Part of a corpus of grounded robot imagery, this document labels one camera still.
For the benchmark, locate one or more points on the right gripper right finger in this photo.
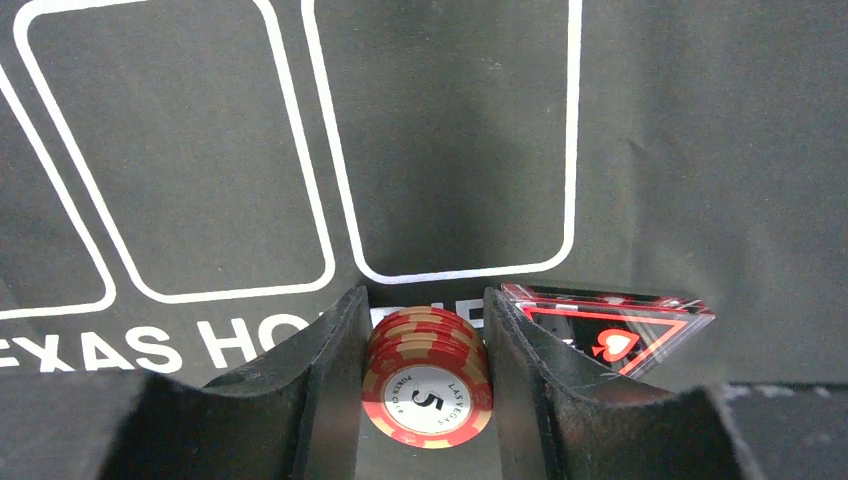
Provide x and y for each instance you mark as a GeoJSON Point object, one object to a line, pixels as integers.
{"type": "Point", "coordinates": [561, 415]}

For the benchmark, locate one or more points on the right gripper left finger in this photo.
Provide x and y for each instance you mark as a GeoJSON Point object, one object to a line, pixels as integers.
{"type": "Point", "coordinates": [291, 413]}

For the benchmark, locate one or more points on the red chips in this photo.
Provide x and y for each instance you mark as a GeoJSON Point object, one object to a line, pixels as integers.
{"type": "Point", "coordinates": [427, 383]}

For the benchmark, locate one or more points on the red triangular spade marker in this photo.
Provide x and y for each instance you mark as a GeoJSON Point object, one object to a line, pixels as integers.
{"type": "Point", "coordinates": [626, 332]}

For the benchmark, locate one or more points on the black poker table mat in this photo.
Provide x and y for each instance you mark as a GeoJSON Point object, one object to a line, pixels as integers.
{"type": "Point", "coordinates": [187, 184]}

